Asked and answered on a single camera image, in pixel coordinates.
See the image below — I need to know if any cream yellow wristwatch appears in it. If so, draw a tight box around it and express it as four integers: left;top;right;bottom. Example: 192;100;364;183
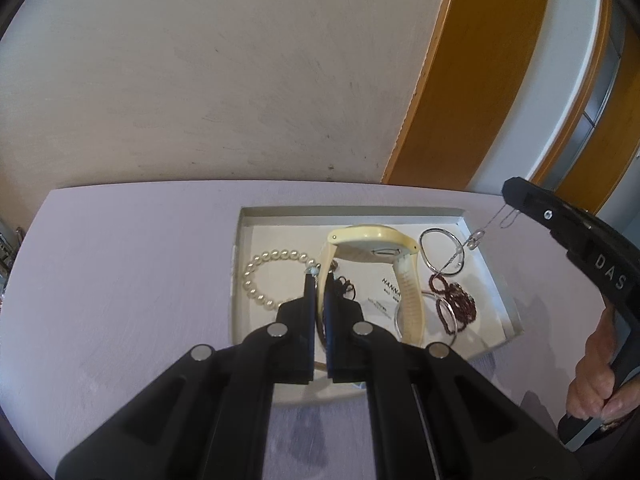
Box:
316;224;425;347

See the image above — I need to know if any dark red bead bracelet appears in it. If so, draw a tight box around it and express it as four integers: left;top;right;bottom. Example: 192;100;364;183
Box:
427;272;478;336

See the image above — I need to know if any large thin silver bangle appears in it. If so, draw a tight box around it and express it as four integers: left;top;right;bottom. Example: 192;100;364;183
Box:
418;228;465;278

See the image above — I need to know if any person's right hand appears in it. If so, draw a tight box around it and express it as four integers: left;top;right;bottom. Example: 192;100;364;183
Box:
566;300;639;424

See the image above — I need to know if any white printed paper card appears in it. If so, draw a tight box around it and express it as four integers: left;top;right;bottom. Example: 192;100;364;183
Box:
361;275;401;320

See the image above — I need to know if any silver open cuff bangle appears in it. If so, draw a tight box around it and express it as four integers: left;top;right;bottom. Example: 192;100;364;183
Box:
422;290;460;347

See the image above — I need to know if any grey cardboard tray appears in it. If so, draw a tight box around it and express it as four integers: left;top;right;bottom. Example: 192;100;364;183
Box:
228;205;524;406

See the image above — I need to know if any lavender bed sheet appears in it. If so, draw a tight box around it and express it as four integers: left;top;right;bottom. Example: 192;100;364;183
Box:
1;181;603;474

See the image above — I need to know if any white pearl bracelet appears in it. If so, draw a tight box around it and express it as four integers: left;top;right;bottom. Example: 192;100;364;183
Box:
241;248;318;312

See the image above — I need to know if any orange wooden door frame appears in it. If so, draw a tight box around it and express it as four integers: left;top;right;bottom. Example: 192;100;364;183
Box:
382;0;548;191

